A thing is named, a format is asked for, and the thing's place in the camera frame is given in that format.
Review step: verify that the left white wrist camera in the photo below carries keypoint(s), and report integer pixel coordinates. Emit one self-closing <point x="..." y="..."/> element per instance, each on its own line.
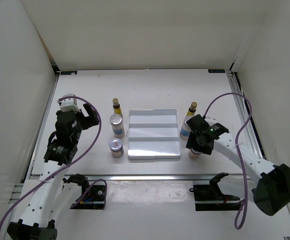
<point x="69" y="104"/>

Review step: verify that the white lid jar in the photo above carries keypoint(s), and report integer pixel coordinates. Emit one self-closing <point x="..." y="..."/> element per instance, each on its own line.
<point x="116" y="147"/>
<point x="193" y="154"/>

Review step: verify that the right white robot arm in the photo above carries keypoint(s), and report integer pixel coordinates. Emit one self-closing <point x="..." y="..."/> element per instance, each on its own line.
<point x="271" y="183"/>

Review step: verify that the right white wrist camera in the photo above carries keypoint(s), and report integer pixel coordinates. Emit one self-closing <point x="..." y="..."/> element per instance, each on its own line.
<point x="209" y="120"/>

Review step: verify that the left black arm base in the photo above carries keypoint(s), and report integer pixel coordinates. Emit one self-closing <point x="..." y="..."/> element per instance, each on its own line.
<point x="94" y="196"/>

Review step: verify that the aluminium right rail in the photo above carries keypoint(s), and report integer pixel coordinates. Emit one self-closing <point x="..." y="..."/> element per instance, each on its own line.
<point x="250" y="132"/>

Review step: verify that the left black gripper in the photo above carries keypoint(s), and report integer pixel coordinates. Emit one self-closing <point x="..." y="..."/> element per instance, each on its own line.
<point x="91" y="120"/>

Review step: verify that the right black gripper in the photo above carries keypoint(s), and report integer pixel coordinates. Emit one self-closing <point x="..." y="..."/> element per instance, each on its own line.
<point x="191" y="143"/>

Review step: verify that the white divided organizer tray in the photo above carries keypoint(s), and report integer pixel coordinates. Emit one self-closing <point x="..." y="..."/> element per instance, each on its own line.
<point x="153" y="135"/>

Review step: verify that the left yellow label sauce bottle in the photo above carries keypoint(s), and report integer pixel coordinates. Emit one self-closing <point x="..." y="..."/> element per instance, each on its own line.
<point x="116" y="107"/>

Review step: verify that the aluminium rail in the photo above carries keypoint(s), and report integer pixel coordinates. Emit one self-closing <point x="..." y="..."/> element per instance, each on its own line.
<point x="152" y="177"/>
<point x="28" y="172"/>
<point x="250" y="132"/>

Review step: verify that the aluminium left rail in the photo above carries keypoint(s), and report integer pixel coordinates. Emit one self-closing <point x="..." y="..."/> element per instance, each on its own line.
<point x="28" y="172"/>

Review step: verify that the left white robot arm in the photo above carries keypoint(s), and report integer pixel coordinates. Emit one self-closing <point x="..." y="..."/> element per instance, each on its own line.
<point x="35" y="223"/>

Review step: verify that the aluminium front rail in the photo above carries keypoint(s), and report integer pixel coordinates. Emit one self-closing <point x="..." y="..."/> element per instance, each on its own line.
<point x="152" y="177"/>

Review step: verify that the yellow label sauce bottle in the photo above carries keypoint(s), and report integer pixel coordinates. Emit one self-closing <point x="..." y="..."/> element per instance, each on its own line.
<point x="192" y="109"/>
<point x="116" y="107"/>

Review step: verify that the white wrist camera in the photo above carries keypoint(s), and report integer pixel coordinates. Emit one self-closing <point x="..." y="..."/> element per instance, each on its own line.
<point x="69" y="104"/>
<point x="209" y="120"/>

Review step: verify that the right yellow label sauce bottle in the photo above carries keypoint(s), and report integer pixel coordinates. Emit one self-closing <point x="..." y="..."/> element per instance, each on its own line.
<point x="192" y="109"/>

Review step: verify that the blue label shaker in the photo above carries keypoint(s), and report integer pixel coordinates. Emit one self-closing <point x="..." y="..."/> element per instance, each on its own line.
<point x="185" y="130"/>
<point x="116" y="122"/>

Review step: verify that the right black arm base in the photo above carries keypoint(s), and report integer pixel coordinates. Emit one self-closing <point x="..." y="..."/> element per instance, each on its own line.
<point x="217" y="193"/>

